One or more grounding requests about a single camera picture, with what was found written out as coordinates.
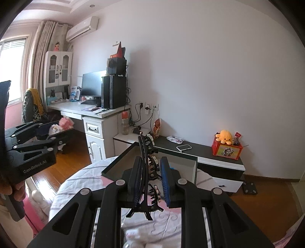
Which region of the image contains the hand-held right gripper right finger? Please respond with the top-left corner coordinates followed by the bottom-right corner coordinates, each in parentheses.
top-left (159, 156), bottom-right (274, 248)

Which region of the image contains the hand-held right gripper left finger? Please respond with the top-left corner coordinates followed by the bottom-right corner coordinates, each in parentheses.
top-left (26, 156), bottom-right (143, 248)

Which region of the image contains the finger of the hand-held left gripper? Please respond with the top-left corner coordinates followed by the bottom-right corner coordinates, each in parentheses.
top-left (7, 131), bottom-right (73, 158)
top-left (5, 120), bottom-right (60, 139)

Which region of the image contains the pink storage box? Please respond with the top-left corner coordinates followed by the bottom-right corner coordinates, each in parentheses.
top-left (102, 142), bottom-right (198, 186)

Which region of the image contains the long black hair clip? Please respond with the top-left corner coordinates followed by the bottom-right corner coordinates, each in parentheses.
top-left (126, 135), bottom-right (165, 221)

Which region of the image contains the person's left hand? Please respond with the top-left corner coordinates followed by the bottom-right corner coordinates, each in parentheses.
top-left (0, 175), bottom-right (26, 208)

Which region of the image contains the chair draped with clothes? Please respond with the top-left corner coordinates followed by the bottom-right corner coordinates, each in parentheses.
top-left (21, 88), bottom-right (48, 124)

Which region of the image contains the white desk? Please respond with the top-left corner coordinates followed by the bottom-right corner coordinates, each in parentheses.
top-left (46, 99), bottom-right (131, 165)

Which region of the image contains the crumpled printed wrapper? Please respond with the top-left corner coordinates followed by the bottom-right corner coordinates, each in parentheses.
top-left (166, 135), bottom-right (183, 144)

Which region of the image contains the white striped quilted tablecloth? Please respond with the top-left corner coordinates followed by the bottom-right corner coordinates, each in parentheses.
top-left (48, 156), bottom-right (215, 248)

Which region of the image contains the blue white carton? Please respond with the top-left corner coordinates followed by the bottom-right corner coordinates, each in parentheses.
top-left (70, 86), bottom-right (81, 101)

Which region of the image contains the black white low cabinet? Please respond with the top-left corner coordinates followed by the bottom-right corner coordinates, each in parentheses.
top-left (113, 131), bottom-right (246, 197)

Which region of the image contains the orange snack bag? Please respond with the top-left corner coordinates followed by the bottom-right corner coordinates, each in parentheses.
top-left (152, 118), bottom-right (162, 139)

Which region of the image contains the orange cap bottle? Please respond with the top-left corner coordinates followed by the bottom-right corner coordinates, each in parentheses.
top-left (121, 111), bottom-right (130, 135)

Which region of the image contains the white hutch cabinet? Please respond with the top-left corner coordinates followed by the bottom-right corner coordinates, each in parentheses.
top-left (44, 51), bottom-right (73, 105)

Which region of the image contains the black computer monitor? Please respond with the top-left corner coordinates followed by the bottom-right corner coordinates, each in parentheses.
top-left (81, 70), bottom-right (107, 101)

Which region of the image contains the red toy box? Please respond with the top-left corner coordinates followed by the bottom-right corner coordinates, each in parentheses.
top-left (212, 138), bottom-right (243, 160)

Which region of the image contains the beige curtain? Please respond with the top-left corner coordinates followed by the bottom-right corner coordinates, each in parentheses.
top-left (26, 20), bottom-right (69, 96)

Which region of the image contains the window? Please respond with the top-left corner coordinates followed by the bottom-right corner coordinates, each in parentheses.
top-left (0, 37), bottom-right (31, 105)

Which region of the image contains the yellow octopus plush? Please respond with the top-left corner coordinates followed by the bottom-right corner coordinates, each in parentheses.
top-left (215, 129), bottom-right (233, 145)

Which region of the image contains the black computer tower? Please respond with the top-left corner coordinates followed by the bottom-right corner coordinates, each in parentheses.
top-left (101, 74), bottom-right (127, 110)

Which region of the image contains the black bathroom scale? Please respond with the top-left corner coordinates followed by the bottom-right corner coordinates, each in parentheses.
top-left (242, 181), bottom-right (258, 196)

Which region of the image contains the white air conditioner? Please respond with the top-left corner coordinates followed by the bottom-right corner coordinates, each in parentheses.
top-left (66, 16), bottom-right (99, 43)

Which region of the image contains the red triangular box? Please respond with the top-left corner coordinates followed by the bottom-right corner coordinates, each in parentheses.
top-left (110, 41), bottom-right (126, 59)

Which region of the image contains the pink bedding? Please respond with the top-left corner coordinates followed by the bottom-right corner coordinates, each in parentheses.
top-left (274, 224), bottom-right (305, 248)

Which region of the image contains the white wall outlet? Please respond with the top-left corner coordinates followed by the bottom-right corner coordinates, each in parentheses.
top-left (139, 102), bottom-right (159, 112)

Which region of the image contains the black power cable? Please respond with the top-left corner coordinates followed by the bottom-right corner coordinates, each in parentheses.
top-left (130, 102), bottom-right (143, 127)

